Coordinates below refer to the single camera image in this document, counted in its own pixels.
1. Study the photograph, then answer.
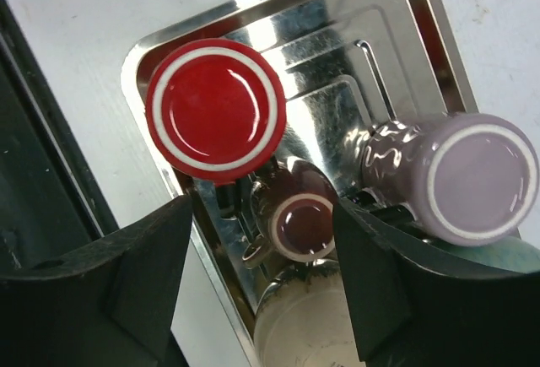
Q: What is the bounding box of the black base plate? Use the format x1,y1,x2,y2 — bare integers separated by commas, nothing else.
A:
1,0,118,272

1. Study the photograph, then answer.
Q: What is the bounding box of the lilac ceramic mug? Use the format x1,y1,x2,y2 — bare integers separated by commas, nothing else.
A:
359,113,539,246

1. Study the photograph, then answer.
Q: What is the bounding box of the stainless steel tray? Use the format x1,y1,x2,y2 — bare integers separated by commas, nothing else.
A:
121,0,478,366

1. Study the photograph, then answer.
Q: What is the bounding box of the small dark brown cup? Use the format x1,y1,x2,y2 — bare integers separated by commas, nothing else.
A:
251,156,338,262

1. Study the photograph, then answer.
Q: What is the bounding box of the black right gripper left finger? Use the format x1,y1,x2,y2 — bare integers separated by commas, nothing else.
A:
1,196,193,366

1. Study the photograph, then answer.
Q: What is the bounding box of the red ceramic mug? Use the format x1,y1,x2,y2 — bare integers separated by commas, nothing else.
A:
144,38,287,185

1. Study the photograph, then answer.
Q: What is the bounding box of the cream ceramic mug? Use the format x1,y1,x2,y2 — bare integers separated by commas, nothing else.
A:
253,260,365,367

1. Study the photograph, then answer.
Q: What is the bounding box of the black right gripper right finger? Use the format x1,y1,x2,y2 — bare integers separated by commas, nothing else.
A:
332,199,539,366

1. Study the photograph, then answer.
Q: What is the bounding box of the teal speckled ceramic mug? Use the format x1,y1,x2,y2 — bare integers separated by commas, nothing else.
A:
434,236,540,273

